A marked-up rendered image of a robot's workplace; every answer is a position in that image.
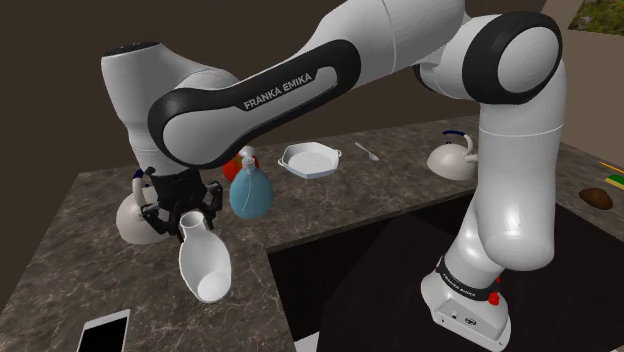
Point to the brown potato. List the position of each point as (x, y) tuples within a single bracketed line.
[(596, 198)]

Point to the dark robot stand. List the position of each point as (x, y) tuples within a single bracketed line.
[(390, 273)]

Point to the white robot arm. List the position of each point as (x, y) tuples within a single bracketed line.
[(516, 195)]

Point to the wall picture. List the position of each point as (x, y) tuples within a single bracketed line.
[(599, 17)]

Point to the white spoon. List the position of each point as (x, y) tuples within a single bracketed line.
[(366, 151)]

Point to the orange pencil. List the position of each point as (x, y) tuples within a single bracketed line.
[(612, 167)]

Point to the white baking dish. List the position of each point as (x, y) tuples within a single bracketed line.
[(309, 161)]

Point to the white vase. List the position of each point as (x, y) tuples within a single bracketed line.
[(204, 261)]

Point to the green and yellow sponge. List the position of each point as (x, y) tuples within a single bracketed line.
[(616, 181)]

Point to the white phone with black screen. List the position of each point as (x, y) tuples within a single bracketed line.
[(105, 334)]

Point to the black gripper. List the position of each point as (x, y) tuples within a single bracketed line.
[(178, 192)]

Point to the blue soap dispenser bottle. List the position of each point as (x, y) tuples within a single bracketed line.
[(251, 195)]

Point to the red tomato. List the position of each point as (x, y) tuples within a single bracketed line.
[(231, 168)]

